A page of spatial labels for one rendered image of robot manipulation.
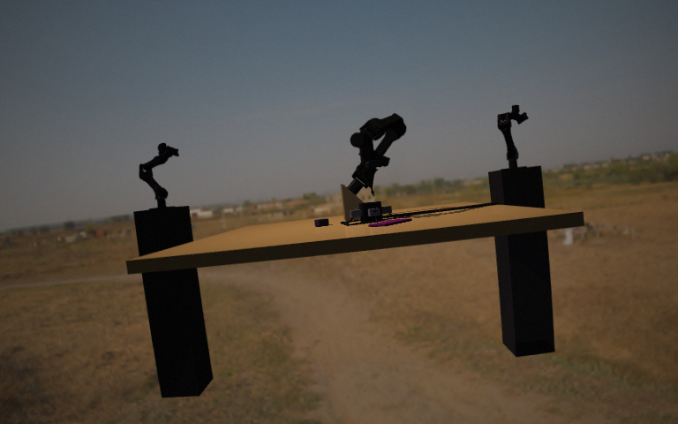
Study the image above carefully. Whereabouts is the purple rectangular block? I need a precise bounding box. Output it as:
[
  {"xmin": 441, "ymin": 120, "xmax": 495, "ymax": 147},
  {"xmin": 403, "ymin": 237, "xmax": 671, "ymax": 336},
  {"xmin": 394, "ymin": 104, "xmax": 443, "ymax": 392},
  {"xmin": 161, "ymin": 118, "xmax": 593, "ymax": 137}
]
[{"xmin": 368, "ymin": 218, "xmax": 412, "ymax": 227}]

